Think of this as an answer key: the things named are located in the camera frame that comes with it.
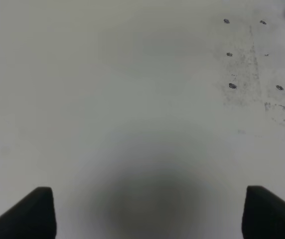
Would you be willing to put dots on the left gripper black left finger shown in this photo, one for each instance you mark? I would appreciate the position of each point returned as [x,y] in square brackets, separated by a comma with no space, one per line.
[33,217]

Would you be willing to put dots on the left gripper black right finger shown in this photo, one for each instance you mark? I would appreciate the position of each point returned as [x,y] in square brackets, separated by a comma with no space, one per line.
[263,215]

